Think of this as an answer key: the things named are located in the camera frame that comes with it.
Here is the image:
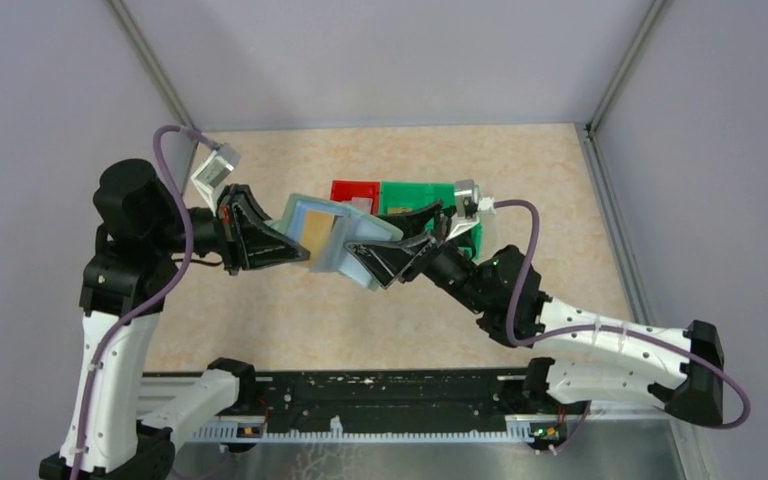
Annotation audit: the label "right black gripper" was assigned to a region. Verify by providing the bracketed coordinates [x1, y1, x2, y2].
[346, 198, 492, 314]

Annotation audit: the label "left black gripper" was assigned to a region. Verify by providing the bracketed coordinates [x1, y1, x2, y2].
[149, 182, 311, 275]

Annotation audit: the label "gold credit card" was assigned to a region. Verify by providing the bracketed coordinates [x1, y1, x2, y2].
[299, 210, 338, 265]

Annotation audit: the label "grey-green card holder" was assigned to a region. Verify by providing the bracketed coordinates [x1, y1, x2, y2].
[272, 193, 403, 290]

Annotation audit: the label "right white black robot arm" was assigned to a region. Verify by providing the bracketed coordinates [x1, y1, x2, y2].
[346, 202, 725, 428]

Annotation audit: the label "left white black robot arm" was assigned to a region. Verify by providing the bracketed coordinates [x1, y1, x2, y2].
[39, 158, 310, 479]

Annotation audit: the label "white cards in red bin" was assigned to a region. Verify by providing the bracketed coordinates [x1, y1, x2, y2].
[349, 197, 374, 214]

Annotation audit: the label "middle green plastic bin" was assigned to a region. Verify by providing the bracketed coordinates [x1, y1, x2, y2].
[379, 182, 439, 215]

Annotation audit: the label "green plastic bin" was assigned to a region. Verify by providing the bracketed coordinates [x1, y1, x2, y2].
[432, 183, 482, 260]
[379, 182, 439, 215]

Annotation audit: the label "right green plastic bin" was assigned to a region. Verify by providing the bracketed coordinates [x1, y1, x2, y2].
[432, 183, 482, 260]

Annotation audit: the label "red plastic bin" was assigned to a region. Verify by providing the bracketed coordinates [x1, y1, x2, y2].
[330, 179, 381, 215]

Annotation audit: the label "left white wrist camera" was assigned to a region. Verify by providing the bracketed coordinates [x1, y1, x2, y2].
[190, 143, 241, 212]

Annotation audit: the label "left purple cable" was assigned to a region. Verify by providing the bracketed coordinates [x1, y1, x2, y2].
[69, 125, 223, 480]

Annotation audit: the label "purple cable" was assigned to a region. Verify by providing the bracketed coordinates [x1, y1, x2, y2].
[489, 199, 752, 456]
[69, 125, 223, 480]

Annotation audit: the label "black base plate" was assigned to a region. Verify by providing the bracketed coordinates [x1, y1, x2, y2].
[195, 368, 587, 437]

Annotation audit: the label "aluminium frame rail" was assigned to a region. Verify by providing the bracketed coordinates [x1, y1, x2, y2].
[137, 371, 673, 421]

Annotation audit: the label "right side aluminium rail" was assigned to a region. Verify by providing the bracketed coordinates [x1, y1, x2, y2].
[575, 123, 657, 325]

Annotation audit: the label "white toothed cable duct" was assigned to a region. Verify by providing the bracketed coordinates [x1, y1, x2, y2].
[188, 417, 535, 445]

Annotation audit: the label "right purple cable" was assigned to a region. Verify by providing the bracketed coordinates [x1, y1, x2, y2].
[489, 199, 752, 456]

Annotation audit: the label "left corner aluminium post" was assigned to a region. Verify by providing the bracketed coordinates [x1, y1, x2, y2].
[104, 0, 195, 127]

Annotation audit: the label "corner aluminium post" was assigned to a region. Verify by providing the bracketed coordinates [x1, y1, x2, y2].
[586, 0, 673, 137]
[104, 0, 195, 127]

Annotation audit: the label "right corner aluminium post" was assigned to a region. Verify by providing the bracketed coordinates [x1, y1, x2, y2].
[586, 0, 673, 137]

